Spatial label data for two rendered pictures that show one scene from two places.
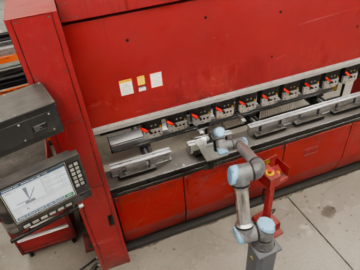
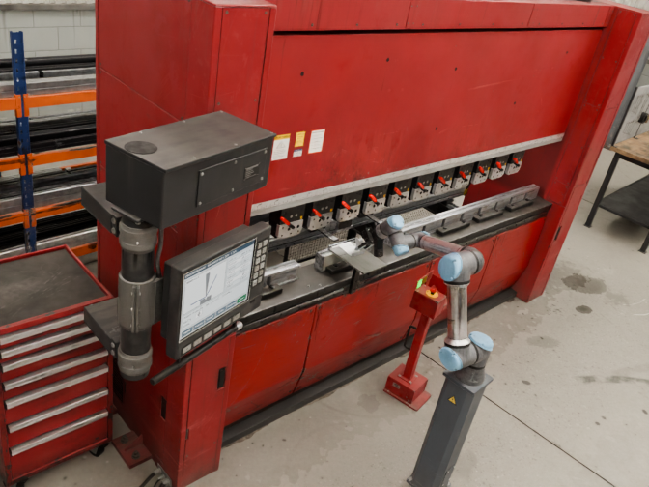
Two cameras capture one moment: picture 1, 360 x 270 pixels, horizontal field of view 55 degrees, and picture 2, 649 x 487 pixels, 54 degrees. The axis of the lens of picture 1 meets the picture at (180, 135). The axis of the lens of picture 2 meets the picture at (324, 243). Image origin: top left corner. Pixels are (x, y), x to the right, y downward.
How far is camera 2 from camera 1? 1.47 m
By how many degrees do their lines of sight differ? 27
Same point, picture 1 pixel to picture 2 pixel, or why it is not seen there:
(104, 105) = not seen: hidden behind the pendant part
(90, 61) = not seen: hidden behind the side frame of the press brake
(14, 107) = (222, 136)
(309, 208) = not seen: hidden behind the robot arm
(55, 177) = (240, 262)
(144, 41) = (319, 79)
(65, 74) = (253, 104)
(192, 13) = (376, 50)
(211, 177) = (346, 308)
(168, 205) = (285, 358)
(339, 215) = (490, 366)
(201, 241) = (322, 422)
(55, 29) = (267, 33)
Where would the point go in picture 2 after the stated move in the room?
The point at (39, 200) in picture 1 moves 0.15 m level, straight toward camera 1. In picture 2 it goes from (213, 300) to (247, 320)
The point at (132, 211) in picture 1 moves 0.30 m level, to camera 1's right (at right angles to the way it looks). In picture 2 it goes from (238, 368) to (294, 358)
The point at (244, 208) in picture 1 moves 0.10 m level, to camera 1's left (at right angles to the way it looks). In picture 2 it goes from (464, 314) to (445, 317)
